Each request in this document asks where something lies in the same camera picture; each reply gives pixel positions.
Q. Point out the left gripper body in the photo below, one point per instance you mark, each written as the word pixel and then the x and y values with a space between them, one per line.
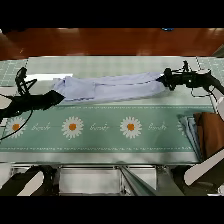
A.
pixel 50 99

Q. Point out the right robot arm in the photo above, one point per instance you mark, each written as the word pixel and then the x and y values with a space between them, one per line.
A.
pixel 203 171

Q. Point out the light blue shirt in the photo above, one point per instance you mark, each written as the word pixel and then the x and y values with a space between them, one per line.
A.
pixel 110 88

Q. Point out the silver frame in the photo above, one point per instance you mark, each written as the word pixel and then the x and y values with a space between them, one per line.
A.
pixel 100 180

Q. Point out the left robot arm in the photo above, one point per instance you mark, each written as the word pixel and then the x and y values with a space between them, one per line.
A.
pixel 20 103

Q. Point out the grey-blue folded garment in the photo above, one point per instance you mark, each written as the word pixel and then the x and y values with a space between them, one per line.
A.
pixel 190 133

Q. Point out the brown folded garment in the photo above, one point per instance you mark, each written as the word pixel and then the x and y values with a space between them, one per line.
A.
pixel 210 133

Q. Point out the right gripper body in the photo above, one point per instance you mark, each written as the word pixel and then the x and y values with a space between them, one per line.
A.
pixel 171 79

